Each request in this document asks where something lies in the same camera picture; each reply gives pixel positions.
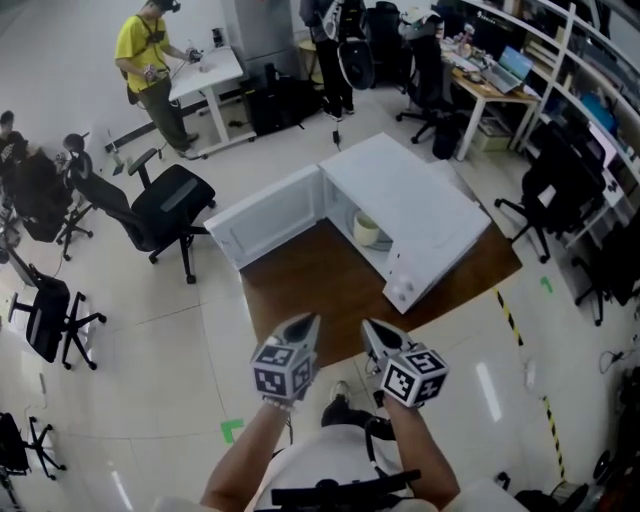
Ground person's right forearm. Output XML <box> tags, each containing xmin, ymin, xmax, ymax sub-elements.
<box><xmin>382</xmin><ymin>399</ymin><xmax>462</xmax><ymax>507</ymax></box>

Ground black chest mount bar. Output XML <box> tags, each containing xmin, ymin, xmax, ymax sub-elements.
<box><xmin>269</xmin><ymin>468</ymin><xmax>423</xmax><ymax>509</ymax></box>

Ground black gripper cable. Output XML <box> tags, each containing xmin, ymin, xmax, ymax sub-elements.
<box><xmin>364</xmin><ymin>417</ymin><xmax>397</xmax><ymax>474</ymax></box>

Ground person's black trousers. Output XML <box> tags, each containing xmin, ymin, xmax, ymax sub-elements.
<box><xmin>320</xmin><ymin>397</ymin><xmax>374</xmax><ymax>429</ymax></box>

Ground brown wooden table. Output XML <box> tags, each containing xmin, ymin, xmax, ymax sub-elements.
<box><xmin>238</xmin><ymin>219</ymin><xmax>525</xmax><ymax>370</ymax></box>

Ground white bead bracelet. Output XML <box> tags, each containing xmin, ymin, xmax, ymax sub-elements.
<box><xmin>260</xmin><ymin>395</ymin><xmax>297</xmax><ymax>413</ymax></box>

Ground person's white shirt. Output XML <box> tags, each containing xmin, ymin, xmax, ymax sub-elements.
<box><xmin>149</xmin><ymin>424</ymin><xmax>529</xmax><ymax>512</ymax></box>

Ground person's left forearm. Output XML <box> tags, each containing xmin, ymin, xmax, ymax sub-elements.
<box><xmin>199</xmin><ymin>402</ymin><xmax>297</xmax><ymax>507</ymax></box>

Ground wooden desk with white legs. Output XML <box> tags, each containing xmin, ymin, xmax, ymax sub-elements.
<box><xmin>447</xmin><ymin>64</ymin><xmax>542</xmax><ymax>162</ymax></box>

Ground white shelving unit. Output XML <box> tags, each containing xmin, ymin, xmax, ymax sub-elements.
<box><xmin>459</xmin><ymin>0</ymin><xmax>640</xmax><ymax>176</ymax></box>

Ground white standing desk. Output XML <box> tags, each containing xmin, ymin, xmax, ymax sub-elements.
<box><xmin>167</xmin><ymin>43</ymin><xmax>259</xmax><ymax>160</ymax></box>

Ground black bags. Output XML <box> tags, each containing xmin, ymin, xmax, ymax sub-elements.
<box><xmin>244</xmin><ymin>62</ymin><xmax>322</xmax><ymax>137</ymax></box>

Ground open laptop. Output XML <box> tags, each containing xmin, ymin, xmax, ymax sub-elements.
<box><xmin>482</xmin><ymin>44</ymin><xmax>535</xmax><ymax>95</ymax></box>

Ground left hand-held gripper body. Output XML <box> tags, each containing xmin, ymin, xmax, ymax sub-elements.
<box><xmin>249</xmin><ymin>342</ymin><xmax>321</xmax><ymax>405</ymax></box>

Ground yellow round side table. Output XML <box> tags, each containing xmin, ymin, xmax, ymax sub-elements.
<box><xmin>297</xmin><ymin>39</ymin><xmax>327</xmax><ymax>87</ymax></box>

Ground yellow black striped floor tape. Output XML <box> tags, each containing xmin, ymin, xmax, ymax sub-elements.
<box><xmin>542</xmin><ymin>396</ymin><xmax>570</xmax><ymax>485</ymax></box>

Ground white microwave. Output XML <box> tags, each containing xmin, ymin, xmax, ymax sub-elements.
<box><xmin>203</xmin><ymin>131</ymin><xmax>494</xmax><ymax>316</ymax></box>

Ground cream white cup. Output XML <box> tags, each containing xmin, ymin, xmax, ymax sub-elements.
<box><xmin>352</xmin><ymin>209</ymin><xmax>385</xmax><ymax>247</ymax></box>

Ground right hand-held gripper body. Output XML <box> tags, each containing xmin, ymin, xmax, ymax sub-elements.
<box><xmin>371</xmin><ymin>343</ymin><xmax>450</xmax><ymax>410</ymax></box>

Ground gray refrigerator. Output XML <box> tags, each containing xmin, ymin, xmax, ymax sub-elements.
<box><xmin>222</xmin><ymin>0</ymin><xmax>295</xmax><ymax>84</ymax></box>

